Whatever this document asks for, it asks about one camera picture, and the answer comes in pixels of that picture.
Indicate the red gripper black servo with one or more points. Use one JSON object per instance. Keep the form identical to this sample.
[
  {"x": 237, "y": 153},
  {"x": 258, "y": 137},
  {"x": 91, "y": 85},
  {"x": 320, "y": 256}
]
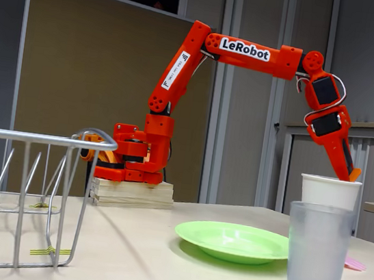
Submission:
[{"x": 329, "y": 135}]

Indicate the orange plastic knife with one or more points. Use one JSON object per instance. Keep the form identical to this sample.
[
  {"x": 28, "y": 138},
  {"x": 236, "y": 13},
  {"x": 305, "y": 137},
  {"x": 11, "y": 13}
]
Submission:
[{"x": 355, "y": 174}]

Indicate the pink plastic fork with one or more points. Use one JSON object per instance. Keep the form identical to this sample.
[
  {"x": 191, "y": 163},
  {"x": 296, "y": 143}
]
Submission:
[{"x": 355, "y": 263}]

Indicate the translucent grey plastic cup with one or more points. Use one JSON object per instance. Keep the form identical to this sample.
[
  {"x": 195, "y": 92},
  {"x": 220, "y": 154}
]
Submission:
[{"x": 314, "y": 274}]

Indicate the green plastic plate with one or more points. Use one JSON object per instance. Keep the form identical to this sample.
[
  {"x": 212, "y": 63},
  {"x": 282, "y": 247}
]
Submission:
[{"x": 228, "y": 242}]

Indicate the orange idle robot arm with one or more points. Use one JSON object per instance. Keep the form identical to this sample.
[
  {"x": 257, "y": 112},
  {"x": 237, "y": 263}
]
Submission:
[{"x": 92, "y": 137}]

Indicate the red robot arm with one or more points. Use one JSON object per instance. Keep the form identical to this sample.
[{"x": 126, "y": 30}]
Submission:
[{"x": 286, "y": 65}]

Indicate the white paper cup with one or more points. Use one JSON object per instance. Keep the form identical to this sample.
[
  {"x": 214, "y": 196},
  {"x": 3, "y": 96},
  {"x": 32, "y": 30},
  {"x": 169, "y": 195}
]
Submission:
[{"x": 328, "y": 191}]

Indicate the wooden base block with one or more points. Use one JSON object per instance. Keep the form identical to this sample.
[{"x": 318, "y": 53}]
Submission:
[{"x": 131, "y": 195}]

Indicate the brown pin board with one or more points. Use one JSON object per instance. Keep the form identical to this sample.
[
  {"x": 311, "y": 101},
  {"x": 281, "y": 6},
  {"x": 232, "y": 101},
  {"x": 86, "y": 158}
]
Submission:
[{"x": 79, "y": 63}]

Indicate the short yellow black tape marker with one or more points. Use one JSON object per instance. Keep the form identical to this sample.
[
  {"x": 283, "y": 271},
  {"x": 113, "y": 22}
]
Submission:
[{"x": 42, "y": 205}]

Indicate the long yellow black tape marker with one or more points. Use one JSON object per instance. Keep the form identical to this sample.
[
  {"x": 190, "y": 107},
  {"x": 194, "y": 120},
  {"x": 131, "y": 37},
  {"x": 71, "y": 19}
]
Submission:
[{"x": 41, "y": 251}]

